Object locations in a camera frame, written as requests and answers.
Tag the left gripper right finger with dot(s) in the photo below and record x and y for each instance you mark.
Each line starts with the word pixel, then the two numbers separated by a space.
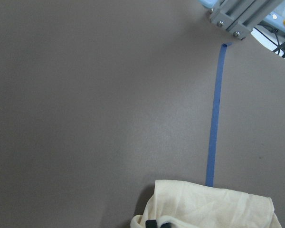
pixel 166 225

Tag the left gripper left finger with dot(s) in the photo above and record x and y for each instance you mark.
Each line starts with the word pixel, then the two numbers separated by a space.
pixel 151 224

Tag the beige long-sleeve printed shirt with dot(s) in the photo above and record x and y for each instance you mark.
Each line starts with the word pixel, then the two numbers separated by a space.
pixel 183 204

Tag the aluminium frame post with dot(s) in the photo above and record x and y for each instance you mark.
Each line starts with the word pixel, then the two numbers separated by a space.
pixel 239 17

